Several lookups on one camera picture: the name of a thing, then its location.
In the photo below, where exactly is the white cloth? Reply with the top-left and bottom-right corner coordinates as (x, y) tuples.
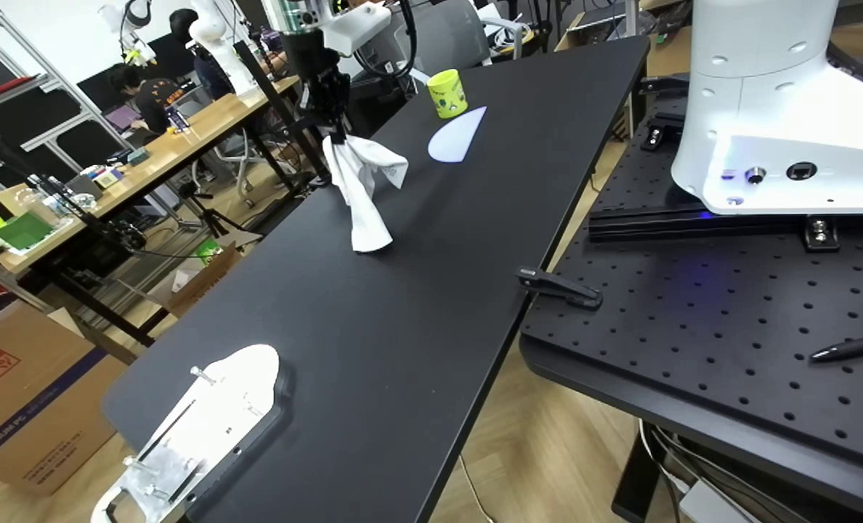
(324, 135), (409, 254)

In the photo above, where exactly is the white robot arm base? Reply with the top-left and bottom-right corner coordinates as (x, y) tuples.
(671, 0), (863, 216)

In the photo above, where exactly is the white half-round plate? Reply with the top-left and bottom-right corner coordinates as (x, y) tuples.
(427, 107), (488, 167)

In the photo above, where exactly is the yellow green mug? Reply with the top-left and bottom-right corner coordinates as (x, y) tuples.
(427, 71), (467, 120)

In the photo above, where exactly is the black perforated mounting board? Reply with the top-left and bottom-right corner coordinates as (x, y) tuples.
(521, 91), (863, 520)

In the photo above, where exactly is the seated person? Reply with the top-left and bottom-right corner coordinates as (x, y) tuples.
(116, 65), (185, 138)

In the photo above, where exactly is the wooden work table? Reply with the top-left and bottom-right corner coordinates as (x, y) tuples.
(0, 74), (303, 348)

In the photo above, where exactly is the cardboard box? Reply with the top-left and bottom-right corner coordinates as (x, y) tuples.
(0, 303), (126, 495)

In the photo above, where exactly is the black pen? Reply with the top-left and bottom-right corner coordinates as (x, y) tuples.
(810, 338), (863, 363)

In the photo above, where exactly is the black clamp handle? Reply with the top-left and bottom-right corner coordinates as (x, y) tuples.
(517, 268), (605, 312)

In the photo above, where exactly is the black camera stand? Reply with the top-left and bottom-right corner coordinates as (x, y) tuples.
(232, 30), (350, 183)

